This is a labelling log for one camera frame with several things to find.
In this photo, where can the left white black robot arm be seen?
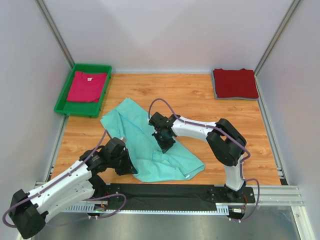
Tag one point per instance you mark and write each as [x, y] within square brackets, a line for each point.
[30, 211]

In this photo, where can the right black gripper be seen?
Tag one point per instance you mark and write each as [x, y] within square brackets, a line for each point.
[164, 147]

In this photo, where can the aluminium frame rail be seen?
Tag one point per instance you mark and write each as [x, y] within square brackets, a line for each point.
[268, 194]

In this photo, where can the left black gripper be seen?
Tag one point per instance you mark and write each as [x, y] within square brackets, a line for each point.
[128, 168]

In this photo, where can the slotted grey cable duct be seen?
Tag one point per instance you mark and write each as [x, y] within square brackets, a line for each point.
[89, 208]

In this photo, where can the green plastic tray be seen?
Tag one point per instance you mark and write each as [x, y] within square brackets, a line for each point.
[90, 110]

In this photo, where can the dark red folded t shirt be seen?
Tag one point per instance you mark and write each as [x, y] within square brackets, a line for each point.
[235, 83]

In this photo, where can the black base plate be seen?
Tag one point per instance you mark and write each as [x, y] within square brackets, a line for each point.
[151, 203]

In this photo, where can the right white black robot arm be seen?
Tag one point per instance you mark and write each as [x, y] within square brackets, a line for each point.
[226, 143]

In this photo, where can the teal t shirt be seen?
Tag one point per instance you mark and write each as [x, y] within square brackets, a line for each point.
[129, 120]

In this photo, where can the pink folded t shirt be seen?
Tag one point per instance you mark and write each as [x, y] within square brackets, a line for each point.
[86, 87]

